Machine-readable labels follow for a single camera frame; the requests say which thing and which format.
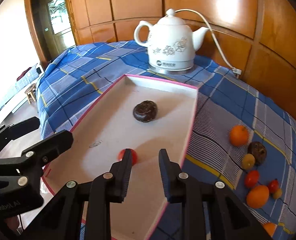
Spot large orange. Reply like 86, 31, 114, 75
246, 185, 269, 209

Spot dark brown mangosteen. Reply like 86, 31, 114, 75
247, 141, 267, 166
133, 100, 158, 122

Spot blue plaid tablecloth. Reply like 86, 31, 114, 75
37, 41, 296, 239

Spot small wooden stool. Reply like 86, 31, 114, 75
25, 83, 36, 104

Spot wooden wardrobe panels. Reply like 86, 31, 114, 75
66, 0, 296, 119

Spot orange mandarin with stem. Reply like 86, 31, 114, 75
229, 125, 249, 147

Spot white low bed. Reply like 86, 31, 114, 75
0, 63, 44, 124

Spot wooden door with glass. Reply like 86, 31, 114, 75
24, 0, 76, 69

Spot yellow-green small fruit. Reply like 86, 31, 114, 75
241, 153, 255, 170
272, 188, 283, 199

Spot white ceramic electric kettle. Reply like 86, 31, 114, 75
134, 9, 211, 74

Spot red tomato with stem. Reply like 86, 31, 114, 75
267, 179, 279, 194

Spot pink white shallow box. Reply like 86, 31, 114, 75
43, 75, 198, 239

